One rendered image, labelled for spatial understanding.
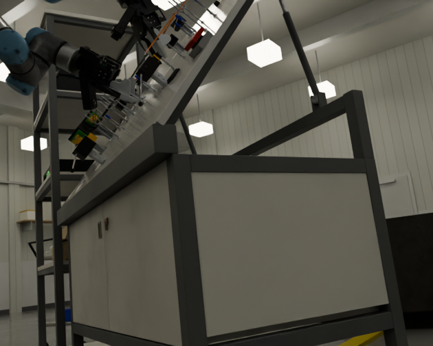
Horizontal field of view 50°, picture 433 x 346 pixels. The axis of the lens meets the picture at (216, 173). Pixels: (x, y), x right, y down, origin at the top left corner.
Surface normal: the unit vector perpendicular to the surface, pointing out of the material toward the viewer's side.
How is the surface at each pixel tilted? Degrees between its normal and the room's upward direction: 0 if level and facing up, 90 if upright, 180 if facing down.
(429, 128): 90
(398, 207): 90
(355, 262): 90
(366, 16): 90
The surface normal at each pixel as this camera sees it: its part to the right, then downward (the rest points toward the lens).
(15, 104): 0.81, -0.20
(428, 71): -0.57, -0.11
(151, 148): -0.88, 0.00
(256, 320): 0.46, -0.23
